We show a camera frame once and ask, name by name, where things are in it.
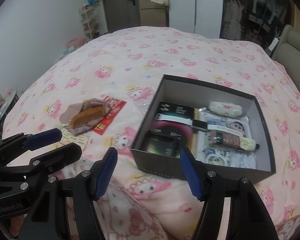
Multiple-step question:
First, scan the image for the grey door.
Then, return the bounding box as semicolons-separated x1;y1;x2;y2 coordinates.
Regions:
103;0;141;33

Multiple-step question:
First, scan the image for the black box with pink ring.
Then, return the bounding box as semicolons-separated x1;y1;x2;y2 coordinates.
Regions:
142;121;193;158

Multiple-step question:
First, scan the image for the beige pink cloth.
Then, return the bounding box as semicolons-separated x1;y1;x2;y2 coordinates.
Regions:
59;98;111;135

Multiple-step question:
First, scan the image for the black cardboard storage box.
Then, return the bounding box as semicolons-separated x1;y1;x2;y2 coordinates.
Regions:
131;75;276;183

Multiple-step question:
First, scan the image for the white wardrobe panel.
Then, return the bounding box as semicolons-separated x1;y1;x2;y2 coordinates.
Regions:
169;0;223;38

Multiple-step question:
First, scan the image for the white fluffy hair clip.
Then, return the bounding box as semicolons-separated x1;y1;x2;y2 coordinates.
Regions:
209;101;243;118

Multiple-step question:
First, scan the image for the brown strap with cream end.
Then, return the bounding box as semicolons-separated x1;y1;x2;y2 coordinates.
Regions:
210;129;261;152

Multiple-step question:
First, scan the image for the red envelope packet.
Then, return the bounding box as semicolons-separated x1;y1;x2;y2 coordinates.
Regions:
93;96;126;135

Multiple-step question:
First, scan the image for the white shelf rack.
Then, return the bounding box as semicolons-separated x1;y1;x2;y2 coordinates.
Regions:
78;4;100;40

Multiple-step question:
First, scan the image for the yellow cartoon sticker card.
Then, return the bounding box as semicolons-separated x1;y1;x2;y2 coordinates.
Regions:
56;128;90;151

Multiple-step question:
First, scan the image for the dark glass wardrobe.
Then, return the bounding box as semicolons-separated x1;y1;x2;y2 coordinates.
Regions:
220;0;294;49

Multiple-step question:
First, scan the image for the pink cartoon print bedspread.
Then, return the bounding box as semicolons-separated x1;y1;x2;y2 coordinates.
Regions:
3;27;300;239

